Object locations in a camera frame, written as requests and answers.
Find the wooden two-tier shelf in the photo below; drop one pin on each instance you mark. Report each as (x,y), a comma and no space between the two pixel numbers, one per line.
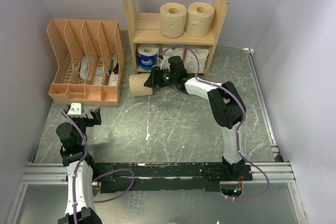
(144,28)

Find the aluminium frame rail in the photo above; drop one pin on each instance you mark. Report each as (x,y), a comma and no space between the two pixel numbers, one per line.
(53,173)

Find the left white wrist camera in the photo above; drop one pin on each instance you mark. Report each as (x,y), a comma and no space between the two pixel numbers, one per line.
(75,110)

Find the white barcode packet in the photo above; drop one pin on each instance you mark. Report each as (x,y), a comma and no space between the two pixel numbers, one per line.
(98,75)

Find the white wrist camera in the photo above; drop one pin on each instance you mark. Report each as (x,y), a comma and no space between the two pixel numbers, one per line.
(164,62)
(75,110)

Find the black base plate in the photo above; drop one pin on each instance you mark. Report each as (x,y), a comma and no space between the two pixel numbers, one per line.
(124,178)

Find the pink plastic desk organizer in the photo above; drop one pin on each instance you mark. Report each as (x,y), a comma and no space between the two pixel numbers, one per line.
(91,61)

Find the black stapler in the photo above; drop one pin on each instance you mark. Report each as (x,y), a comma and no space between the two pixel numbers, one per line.
(114,65)

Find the white paper clip box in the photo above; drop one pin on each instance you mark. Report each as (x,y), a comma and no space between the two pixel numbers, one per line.
(113,80)

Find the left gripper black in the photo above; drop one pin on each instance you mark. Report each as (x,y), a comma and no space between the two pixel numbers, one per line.
(95,120)

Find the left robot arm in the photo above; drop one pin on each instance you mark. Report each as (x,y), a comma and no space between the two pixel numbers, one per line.
(79,164)

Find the blue Tempo roll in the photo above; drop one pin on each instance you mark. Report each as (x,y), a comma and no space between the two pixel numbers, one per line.
(147,56)

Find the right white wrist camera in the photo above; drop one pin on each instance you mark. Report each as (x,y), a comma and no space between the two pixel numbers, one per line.
(164,62)

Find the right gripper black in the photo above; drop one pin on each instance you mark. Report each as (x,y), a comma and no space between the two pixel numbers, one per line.
(157,73)

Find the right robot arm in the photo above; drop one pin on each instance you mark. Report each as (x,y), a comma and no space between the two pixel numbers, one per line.
(227,107)

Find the blue correction tape package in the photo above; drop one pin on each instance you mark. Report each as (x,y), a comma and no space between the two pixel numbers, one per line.
(84,68)

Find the brown paper towel roll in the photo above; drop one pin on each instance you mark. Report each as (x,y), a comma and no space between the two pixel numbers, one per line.
(136,83)
(172,19)
(199,19)

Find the white red-dotted paper roll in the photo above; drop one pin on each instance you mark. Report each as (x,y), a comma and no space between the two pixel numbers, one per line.
(196,60)
(170,52)

